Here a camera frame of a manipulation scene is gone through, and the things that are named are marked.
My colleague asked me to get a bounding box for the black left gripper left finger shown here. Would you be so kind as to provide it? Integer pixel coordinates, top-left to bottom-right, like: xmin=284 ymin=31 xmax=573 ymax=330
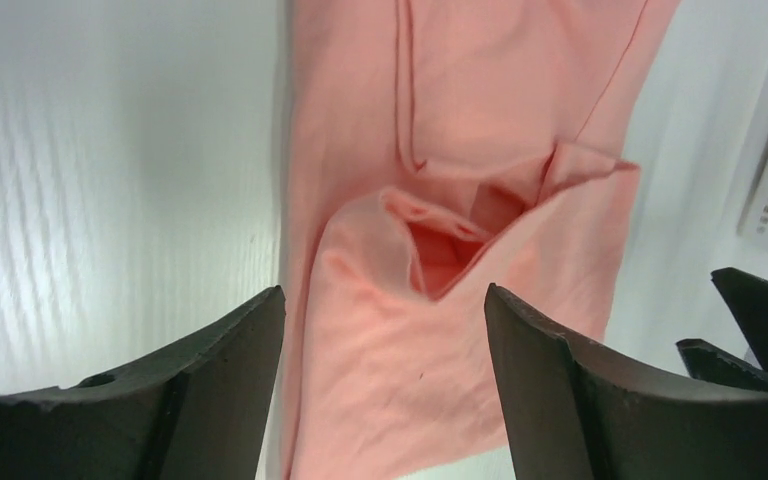
xmin=0 ymin=286 xmax=285 ymax=479

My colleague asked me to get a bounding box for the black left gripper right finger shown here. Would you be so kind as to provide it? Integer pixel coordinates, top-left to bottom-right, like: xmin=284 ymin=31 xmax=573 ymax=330
xmin=484 ymin=284 xmax=768 ymax=479

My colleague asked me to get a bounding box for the pink t shirt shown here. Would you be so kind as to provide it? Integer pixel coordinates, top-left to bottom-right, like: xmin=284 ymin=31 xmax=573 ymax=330
xmin=281 ymin=1 xmax=677 ymax=479

